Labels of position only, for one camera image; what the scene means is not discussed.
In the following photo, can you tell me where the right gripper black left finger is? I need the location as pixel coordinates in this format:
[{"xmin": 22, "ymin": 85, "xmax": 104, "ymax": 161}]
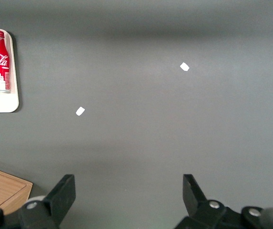
[{"xmin": 17, "ymin": 174, "xmax": 76, "ymax": 229}]

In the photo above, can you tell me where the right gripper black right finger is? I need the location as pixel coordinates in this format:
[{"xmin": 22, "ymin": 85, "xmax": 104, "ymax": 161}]
[{"xmin": 174, "ymin": 174, "xmax": 268, "ymax": 229}]

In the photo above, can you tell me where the wooden drawer cabinet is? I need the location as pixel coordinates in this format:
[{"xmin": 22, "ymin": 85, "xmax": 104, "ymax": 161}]
[{"xmin": 0, "ymin": 165, "xmax": 33, "ymax": 215}]

